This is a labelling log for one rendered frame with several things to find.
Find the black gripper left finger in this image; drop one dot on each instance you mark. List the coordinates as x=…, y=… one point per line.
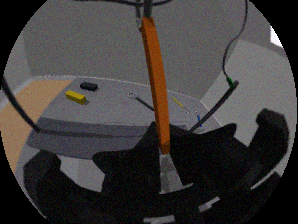
x=142, y=158

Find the orange handle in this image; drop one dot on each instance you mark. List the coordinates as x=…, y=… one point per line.
x=156, y=74

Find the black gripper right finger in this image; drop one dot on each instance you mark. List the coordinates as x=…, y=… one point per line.
x=187, y=148

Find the yellow cylinder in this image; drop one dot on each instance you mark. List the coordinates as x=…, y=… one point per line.
x=76, y=97

